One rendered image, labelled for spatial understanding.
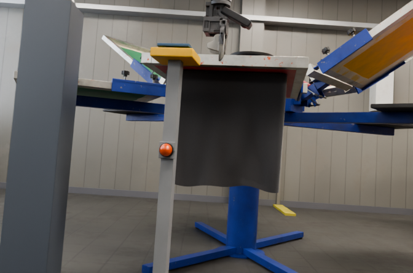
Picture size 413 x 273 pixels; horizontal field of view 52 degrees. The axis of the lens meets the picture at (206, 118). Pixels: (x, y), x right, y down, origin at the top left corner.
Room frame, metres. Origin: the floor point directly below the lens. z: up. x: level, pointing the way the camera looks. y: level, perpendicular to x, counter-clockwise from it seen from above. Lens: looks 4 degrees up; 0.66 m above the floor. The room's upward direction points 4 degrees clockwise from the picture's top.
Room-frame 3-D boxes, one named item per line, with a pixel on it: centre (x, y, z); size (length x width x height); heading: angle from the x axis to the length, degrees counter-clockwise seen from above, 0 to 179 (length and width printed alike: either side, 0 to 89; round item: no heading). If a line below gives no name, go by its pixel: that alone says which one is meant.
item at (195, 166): (1.55, -0.06, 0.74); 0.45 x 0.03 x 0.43; 80
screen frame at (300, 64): (1.84, -0.11, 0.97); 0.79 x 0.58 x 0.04; 170
